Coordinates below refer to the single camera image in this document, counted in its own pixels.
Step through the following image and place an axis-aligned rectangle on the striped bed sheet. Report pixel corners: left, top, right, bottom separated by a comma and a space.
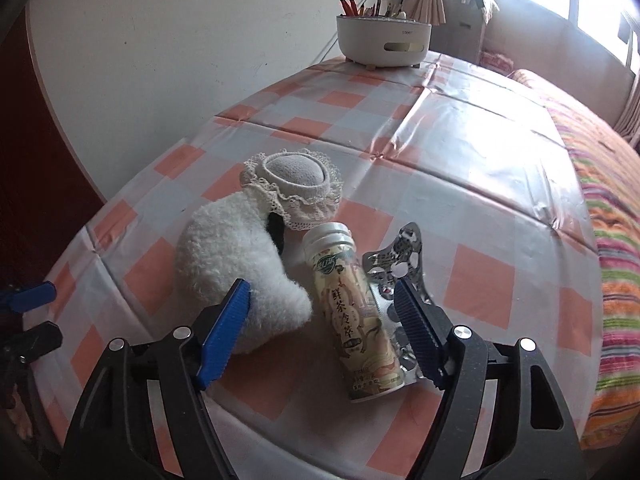
510, 67, 640, 451

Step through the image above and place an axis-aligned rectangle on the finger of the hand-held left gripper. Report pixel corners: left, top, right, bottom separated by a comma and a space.
0, 321, 63, 366
0, 282, 57, 313

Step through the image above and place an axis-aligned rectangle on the cream drink bottle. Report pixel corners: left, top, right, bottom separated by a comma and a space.
301, 221, 405, 405

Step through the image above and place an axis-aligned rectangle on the checkered plastic tablecloth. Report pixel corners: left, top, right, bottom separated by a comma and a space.
22, 50, 603, 480

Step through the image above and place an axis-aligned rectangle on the dark brown wooden panel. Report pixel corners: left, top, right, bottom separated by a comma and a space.
0, 7, 103, 288

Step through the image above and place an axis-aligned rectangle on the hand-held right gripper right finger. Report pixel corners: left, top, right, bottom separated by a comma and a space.
393, 276, 583, 480

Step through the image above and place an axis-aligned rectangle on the silver perforated metal tool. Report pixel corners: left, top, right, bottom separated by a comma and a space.
362, 222, 437, 387

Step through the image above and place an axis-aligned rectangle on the white plush sheep toy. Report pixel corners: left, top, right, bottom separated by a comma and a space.
172, 149, 343, 356

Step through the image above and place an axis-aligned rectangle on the striped window curtain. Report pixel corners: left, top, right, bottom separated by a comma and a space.
615, 60, 640, 146

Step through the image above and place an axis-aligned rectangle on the white appliance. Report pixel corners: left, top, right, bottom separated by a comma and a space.
429, 0, 498, 58

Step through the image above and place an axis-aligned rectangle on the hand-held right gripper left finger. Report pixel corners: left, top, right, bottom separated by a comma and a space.
62, 278, 251, 480

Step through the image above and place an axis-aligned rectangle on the white pen holder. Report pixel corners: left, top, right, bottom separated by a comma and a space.
336, 0, 433, 68

